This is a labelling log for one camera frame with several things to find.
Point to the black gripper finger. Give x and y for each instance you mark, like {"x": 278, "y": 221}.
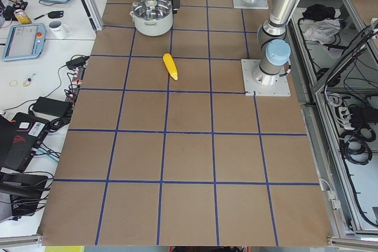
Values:
{"x": 175, "y": 6}

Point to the yellow corn cob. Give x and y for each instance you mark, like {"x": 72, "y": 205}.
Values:
{"x": 170, "y": 66}

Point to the glass pot lid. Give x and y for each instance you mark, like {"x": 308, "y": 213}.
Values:
{"x": 151, "y": 9}

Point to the pale green steel pot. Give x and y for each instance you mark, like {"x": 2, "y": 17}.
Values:
{"x": 153, "y": 27}

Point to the white mug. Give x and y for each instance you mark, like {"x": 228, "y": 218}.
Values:
{"x": 59, "y": 29}

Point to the black power adapter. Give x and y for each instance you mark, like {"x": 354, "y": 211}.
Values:
{"x": 77, "y": 62}

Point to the black cloth bundle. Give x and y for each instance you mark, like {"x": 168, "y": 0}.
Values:
{"x": 318, "y": 12}

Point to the blue teach pendant near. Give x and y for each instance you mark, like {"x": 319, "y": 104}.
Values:
{"x": 24, "y": 42}

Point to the white cloth bundle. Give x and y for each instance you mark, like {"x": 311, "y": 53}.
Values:
{"x": 323, "y": 31}

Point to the black power brick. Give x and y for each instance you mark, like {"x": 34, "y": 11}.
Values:
{"x": 52, "y": 107}

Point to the black laptop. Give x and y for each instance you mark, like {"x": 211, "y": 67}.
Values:
{"x": 20, "y": 137}

